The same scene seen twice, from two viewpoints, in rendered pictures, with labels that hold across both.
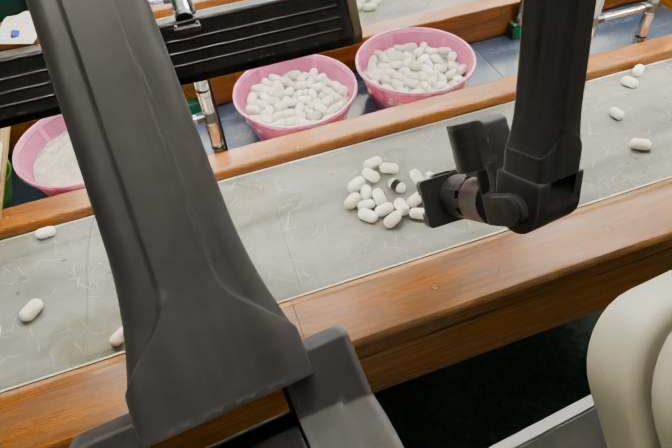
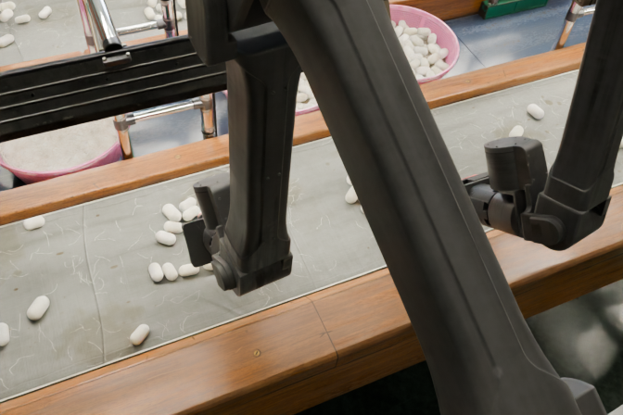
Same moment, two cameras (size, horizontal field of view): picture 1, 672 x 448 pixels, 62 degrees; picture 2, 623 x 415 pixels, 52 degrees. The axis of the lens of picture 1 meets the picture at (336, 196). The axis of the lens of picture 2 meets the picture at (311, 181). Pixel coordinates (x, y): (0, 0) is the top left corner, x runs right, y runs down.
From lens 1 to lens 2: 25 cm
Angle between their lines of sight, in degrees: 9
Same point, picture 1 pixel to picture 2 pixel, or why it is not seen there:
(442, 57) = (421, 38)
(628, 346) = not seen: outside the picture
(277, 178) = not seen: hidden behind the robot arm
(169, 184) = (491, 293)
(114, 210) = (461, 312)
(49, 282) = (49, 277)
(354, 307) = (371, 304)
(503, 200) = (544, 222)
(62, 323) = (73, 321)
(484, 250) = not seen: hidden behind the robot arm
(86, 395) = (120, 396)
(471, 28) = (446, 6)
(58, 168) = (29, 148)
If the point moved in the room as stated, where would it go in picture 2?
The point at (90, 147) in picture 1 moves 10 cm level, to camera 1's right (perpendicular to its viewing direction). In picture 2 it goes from (438, 268) to (611, 253)
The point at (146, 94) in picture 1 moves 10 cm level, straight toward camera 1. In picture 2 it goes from (467, 227) to (600, 384)
